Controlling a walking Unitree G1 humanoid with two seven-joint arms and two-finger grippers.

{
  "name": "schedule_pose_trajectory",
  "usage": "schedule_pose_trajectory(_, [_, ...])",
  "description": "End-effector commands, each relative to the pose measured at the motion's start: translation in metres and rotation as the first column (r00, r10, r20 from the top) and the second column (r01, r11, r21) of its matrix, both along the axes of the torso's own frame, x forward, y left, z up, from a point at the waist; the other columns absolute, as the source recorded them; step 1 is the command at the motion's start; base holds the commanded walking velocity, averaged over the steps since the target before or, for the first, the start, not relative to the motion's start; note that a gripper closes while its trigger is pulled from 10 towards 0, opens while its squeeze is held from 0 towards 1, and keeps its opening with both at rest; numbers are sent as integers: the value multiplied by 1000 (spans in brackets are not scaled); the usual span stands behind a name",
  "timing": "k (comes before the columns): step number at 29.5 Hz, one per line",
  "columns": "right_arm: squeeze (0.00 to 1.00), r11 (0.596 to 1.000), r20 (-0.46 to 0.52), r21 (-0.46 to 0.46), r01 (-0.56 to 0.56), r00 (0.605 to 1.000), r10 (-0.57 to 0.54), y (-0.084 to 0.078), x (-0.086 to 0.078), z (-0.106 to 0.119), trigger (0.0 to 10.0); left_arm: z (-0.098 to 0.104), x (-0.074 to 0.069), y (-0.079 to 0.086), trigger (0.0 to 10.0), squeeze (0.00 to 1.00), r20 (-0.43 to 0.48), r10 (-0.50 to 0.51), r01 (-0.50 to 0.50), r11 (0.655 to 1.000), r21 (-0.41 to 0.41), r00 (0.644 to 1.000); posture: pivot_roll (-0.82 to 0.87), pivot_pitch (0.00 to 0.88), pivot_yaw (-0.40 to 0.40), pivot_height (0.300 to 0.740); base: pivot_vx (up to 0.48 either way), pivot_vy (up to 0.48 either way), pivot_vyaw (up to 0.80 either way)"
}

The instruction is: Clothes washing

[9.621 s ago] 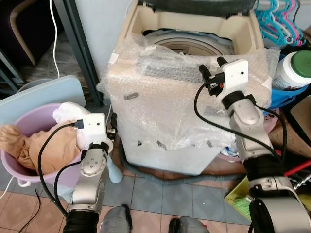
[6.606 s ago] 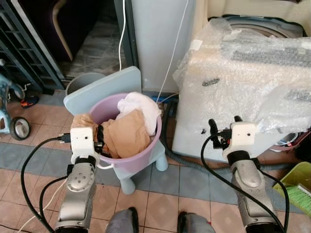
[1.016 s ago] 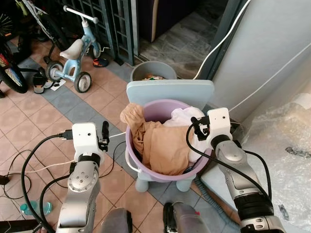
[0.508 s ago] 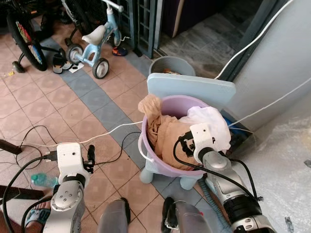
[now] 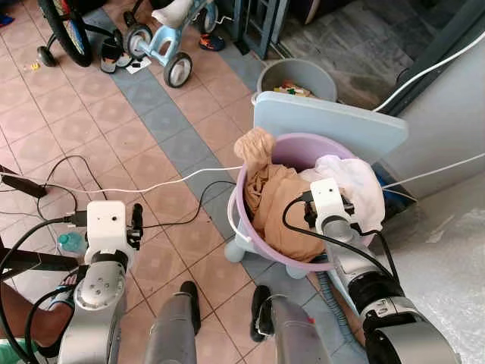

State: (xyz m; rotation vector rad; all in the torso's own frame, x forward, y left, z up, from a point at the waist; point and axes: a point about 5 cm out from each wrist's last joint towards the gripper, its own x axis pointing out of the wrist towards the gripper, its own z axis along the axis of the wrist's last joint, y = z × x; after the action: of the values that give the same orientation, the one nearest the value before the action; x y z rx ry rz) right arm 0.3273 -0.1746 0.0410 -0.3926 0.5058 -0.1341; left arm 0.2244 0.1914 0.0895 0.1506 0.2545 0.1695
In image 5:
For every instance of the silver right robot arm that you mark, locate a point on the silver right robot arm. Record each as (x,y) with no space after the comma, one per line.
(379,303)

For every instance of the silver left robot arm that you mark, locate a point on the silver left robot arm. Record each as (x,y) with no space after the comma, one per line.
(98,292)

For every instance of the grey washing machine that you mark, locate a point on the grey washing machine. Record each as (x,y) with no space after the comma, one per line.
(439,250)

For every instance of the white cloth garment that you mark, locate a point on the white cloth garment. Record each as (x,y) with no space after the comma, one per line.
(364,189)

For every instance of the dark blue plastic object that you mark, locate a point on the dark blue plastic object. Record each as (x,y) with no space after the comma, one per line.
(394,199)

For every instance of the clear plastic water bottle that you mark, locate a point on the clear plastic water bottle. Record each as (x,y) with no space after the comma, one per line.
(70,243)

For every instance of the tan cloth garment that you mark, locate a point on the tan cloth garment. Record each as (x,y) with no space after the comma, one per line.
(273,197)

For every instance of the light blue plastic lid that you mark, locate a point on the light blue plastic lid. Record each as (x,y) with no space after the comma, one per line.
(333,121)

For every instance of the purple plastic wash basin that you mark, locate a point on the purple plastic wash basin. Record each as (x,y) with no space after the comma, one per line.
(258,243)

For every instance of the grey left robot leg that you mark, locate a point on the grey left robot leg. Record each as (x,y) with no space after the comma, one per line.
(170,326)

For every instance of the dark wooden bar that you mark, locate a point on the dark wooden bar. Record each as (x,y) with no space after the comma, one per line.
(30,260)

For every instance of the black power strip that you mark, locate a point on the black power strip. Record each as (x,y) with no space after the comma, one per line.
(19,184)

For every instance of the yellow packet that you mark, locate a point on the yellow packet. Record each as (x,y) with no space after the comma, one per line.
(292,89)

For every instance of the person's bare leg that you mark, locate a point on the person's bare leg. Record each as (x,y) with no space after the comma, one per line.
(30,318)

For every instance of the grey plastic bucket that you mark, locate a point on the grey plastic bucket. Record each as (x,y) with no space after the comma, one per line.
(276,72)

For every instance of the light blue child tricycle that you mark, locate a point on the light blue child tricycle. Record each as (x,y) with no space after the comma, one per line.
(163,42)

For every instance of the blue orange shoe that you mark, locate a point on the blue orange shoe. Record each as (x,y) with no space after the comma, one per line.
(212,42)

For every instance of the black child bicycle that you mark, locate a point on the black child bicycle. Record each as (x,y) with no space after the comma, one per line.
(64,30)

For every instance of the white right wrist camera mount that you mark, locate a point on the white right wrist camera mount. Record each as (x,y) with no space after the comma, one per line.
(327,196)

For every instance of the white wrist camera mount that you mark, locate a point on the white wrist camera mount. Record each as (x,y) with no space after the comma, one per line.
(106,224)
(327,196)

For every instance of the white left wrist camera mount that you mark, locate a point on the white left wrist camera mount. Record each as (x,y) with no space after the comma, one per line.
(106,224)

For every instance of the dark metal door frame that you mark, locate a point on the dark metal door frame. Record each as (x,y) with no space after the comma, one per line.
(258,23)

